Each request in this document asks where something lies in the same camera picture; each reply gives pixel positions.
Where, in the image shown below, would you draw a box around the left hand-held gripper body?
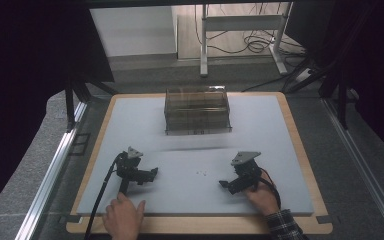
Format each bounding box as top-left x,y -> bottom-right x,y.
114,145 -> 145,195

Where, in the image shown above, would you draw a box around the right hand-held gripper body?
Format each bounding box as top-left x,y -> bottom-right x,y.
230,151 -> 264,194

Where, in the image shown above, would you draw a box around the person's right hand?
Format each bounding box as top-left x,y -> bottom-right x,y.
244,170 -> 281,217

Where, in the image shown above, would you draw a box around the person's left hand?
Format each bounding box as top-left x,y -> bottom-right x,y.
101,192 -> 147,240

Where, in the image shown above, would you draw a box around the light grey table mat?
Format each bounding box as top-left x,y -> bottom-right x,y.
76,94 -> 315,217

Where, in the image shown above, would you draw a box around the wooden framed white board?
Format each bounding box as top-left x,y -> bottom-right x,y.
65,91 -> 334,235

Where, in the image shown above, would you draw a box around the clear plastic drawer organizer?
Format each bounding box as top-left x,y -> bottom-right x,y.
163,85 -> 233,136

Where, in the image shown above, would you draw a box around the black tripod stand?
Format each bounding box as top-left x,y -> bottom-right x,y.
281,49 -> 361,131
63,74 -> 119,133

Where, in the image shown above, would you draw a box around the dark curtain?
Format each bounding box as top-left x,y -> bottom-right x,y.
0,0 -> 115,223
284,0 -> 384,164

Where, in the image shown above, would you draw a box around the white cabinet panel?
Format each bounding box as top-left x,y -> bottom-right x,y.
89,5 -> 178,58

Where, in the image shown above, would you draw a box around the black and red gripper cable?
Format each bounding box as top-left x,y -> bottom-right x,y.
255,167 -> 282,211

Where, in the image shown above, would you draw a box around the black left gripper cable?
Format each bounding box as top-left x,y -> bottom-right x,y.
83,152 -> 128,240

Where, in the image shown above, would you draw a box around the black bracket on rail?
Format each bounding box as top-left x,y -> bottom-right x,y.
69,132 -> 92,157

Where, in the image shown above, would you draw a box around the aluminium rail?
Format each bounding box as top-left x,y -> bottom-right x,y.
14,101 -> 88,240
321,98 -> 384,239

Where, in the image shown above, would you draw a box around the black floor cables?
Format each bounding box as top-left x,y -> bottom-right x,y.
194,3 -> 308,93

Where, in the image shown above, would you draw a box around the white metal desk frame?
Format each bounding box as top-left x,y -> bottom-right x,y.
199,2 -> 294,78

